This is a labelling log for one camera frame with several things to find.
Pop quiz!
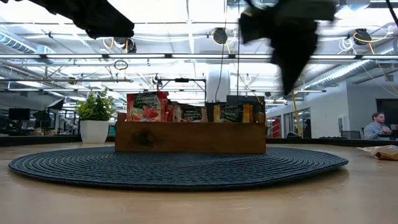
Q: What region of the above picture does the green plant in white pot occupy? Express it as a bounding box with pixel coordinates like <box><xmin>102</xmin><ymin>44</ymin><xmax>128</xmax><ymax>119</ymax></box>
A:
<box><xmin>75</xmin><ymin>86</ymin><xmax>116</xmax><ymax>144</ymax></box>

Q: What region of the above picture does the red cabinet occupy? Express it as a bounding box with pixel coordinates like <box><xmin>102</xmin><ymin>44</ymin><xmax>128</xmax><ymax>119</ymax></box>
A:
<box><xmin>271</xmin><ymin>118</ymin><xmax>281</xmax><ymax>139</ymax></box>

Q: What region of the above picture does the black softbox lamp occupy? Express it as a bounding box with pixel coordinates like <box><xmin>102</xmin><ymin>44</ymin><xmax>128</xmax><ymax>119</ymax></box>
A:
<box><xmin>46</xmin><ymin>98</ymin><xmax>65</xmax><ymax>111</ymax></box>

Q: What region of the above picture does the black monitor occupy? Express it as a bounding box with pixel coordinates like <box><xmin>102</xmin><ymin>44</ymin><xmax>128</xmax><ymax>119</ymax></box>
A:
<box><xmin>8</xmin><ymin>108</ymin><xmax>31</xmax><ymax>122</ymax></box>
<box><xmin>226</xmin><ymin>95</ymin><xmax>267</xmax><ymax>123</ymax></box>

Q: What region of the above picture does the person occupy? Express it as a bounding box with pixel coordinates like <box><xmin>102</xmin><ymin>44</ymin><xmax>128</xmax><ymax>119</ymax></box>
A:
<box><xmin>363</xmin><ymin>111</ymin><xmax>393</xmax><ymax>140</ymax></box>

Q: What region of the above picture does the grey office chair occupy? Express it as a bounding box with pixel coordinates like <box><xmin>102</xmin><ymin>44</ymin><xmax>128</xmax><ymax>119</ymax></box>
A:
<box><xmin>341</xmin><ymin>130</ymin><xmax>363</xmax><ymax>140</ymax></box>

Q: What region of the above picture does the round dark blue placemat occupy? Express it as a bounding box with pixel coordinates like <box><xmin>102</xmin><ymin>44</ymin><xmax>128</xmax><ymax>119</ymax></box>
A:
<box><xmin>8</xmin><ymin>145</ymin><xmax>349</xmax><ymax>192</ymax></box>

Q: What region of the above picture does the yellow hanging cable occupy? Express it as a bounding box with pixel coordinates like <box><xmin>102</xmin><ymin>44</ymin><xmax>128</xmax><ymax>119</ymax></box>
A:
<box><xmin>290</xmin><ymin>90</ymin><xmax>303</xmax><ymax>138</ymax></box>

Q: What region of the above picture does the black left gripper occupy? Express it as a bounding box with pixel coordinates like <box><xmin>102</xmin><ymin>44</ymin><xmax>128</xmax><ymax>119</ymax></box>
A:
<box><xmin>29</xmin><ymin>0</ymin><xmax>135</xmax><ymax>40</ymax></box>

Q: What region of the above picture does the beige tea packet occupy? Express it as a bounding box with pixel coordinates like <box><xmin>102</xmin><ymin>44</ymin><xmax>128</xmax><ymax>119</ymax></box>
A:
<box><xmin>179</xmin><ymin>103</ymin><xmax>209</xmax><ymax>123</ymax></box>
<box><xmin>356</xmin><ymin>144</ymin><xmax>398</xmax><ymax>162</ymax></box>
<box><xmin>172</xmin><ymin>105</ymin><xmax>182</xmax><ymax>123</ymax></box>

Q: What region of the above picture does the black overhead rig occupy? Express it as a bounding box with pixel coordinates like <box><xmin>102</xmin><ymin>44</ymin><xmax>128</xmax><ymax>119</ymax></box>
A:
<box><xmin>155</xmin><ymin>77</ymin><xmax>208</xmax><ymax>105</ymax></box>

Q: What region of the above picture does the silver ventilation duct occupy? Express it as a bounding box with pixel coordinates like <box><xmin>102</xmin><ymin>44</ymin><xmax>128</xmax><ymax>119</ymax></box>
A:
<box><xmin>303</xmin><ymin>58</ymin><xmax>398</xmax><ymax>91</ymax></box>

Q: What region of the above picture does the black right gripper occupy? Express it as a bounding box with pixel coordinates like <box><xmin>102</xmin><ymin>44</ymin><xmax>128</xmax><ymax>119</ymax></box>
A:
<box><xmin>238</xmin><ymin>0</ymin><xmax>338</xmax><ymax>96</ymax></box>

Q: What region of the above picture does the black ceiling cable reel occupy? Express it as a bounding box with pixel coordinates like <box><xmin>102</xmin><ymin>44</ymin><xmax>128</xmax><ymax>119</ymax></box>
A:
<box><xmin>113</xmin><ymin>36</ymin><xmax>138</xmax><ymax>54</ymax></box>
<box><xmin>212</xmin><ymin>27</ymin><xmax>229</xmax><ymax>45</ymax></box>
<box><xmin>353</xmin><ymin>27</ymin><xmax>373</xmax><ymax>47</ymax></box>

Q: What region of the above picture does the wooden three-compartment tray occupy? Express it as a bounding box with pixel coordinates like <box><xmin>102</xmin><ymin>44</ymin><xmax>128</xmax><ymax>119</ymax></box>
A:
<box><xmin>114</xmin><ymin>111</ymin><xmax>267</xmax><ymax>155</ymax></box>

